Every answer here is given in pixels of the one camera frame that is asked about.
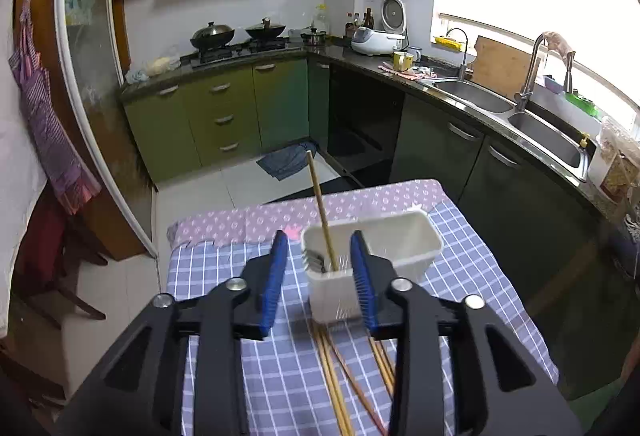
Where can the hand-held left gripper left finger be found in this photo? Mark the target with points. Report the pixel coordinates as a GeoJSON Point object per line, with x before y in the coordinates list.
{"type": "Point", "coordinates": [274, 276]}

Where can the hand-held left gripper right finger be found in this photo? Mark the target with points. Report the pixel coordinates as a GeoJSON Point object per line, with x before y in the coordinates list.
{"type": "Point", "coordinates": [358, 271]}

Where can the white plastic utensil holder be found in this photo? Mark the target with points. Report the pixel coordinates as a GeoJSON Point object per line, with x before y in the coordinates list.
{"type": "Point", "coordinates": [400, 243]}

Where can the light bamboo chopstick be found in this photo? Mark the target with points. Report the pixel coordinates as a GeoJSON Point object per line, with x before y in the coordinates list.
{"type": "Point", "coordinates": [320, 206]}
{"type": "Point", "coordinates": [336, 391]}
{"type": "Point", "coordinates": [324, 366]}
{"type": "Point", "coordinates": [380, 366]}
{"type": "Point", "coordinates": [388, 368]}

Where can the dark brown chopstick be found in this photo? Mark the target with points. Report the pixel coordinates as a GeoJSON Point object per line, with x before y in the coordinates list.
{"type": "Point", "coordinates": [357, 391]}

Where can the metal fork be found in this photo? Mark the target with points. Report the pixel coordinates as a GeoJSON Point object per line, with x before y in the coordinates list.
{"type": "Point", "coordinates": [342, 261]}

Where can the purple patterned cloth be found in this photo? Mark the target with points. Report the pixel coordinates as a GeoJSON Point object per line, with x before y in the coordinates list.
{"type": "Point", "coordinates": [380, 198]}

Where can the blue checkered tablecloth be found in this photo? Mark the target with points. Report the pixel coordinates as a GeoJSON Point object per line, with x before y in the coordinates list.
{"type": "Point", "coordinates": [280, 391]}

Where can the blue floor rag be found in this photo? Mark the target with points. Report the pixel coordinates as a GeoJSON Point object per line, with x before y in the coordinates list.
{"type": "Point", "coordinates": [285, 161]}

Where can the black built-in oven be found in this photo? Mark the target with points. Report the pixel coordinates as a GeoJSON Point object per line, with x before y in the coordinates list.
{"type": "Point", "coordinates": [365, 126]}

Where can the dark green base cabinets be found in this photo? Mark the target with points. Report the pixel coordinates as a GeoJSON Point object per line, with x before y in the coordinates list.
{"type": "Point", "coordinates": [500, 196]}

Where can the light green base cabinets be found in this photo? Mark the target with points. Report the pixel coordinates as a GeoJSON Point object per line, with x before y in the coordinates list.
{"type": "Point", "coordinates": [225, 116]}

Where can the pink dishcloth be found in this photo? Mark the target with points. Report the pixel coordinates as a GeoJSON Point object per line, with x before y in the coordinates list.
{"type": "Point", "coordinates": [405, 72]}

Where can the yellow mug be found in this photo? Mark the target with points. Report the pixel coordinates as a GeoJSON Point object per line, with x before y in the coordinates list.
{"type": "Point", "coordinates": [401, 61]}

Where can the dark wooden chair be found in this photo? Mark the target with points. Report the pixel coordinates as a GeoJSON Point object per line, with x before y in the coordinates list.
{"type": "Point", "coordinates": [55, 256]}

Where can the white mug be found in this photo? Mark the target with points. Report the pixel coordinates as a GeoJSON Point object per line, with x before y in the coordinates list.
{"type": "Point", "coordinates": [416, 55]}

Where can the black gas stove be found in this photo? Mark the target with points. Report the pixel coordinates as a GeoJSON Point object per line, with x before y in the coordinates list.
{"type": "Point", "coordinates": [245, 50]}

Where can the white rice cooker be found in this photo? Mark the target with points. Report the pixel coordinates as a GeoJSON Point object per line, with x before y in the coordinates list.
{"type": "Point", "coordinates": [375, 41]}

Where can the steel double sink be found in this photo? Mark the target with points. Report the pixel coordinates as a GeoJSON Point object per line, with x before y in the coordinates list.
{"type": "Point", "coordinates": [545, 136]}

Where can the small steel pot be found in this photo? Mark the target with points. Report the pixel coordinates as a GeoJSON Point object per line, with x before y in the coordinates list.
{"type": "Point", "coordinates": [314, 38]}

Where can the small curved faucet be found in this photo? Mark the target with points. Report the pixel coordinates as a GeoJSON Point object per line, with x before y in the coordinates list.
{"type": "Point", "coordinates": [463, 56]}

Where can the plastic bag with food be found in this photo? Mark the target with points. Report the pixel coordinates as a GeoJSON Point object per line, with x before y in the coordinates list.
{"type": "Point", "coordinates": [161, 65]}

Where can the dark sauce bottle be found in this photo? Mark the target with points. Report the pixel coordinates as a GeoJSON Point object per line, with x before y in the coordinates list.
{"type": "Point", "coordinates": [369, 20]}
{"type": "Point", "coordinates": [350, 25]}

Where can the black wok with lid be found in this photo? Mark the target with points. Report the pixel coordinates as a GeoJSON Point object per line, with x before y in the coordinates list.
{"type": "Point", "coordinates": [265, 30]}
{"type": "Point", "coordinates": [212, 35]}

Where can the wooden cutting board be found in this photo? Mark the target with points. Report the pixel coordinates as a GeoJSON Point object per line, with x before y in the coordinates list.
{"type": "Point", "coordinates": [500, 66]}

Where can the clear plastic oil bottle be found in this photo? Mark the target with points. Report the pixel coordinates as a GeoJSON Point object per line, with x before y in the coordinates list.
{"type": "Point", "coordinates": [321, 21]}

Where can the tall steel faucet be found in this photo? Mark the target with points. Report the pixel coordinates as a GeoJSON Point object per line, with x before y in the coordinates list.
{"type": "Point", "coordinates": [530, 76]}

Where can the clear plastic bag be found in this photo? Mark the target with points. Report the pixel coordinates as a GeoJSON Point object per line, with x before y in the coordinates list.
{"type": "Point", "coordinates": [615, 161]}

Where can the green tray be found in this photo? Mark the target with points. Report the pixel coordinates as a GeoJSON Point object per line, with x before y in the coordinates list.
{"type": "Point", "coordinates": [582, 104]}

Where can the purple striped apron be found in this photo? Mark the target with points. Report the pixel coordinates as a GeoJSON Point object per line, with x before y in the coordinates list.
{"type": "Point", "coordinates": [42, 116]}

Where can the pink cloth on faucet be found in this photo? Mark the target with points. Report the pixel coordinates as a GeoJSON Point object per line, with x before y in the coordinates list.
{"type": "Point", "coordinates": [560, 44]}

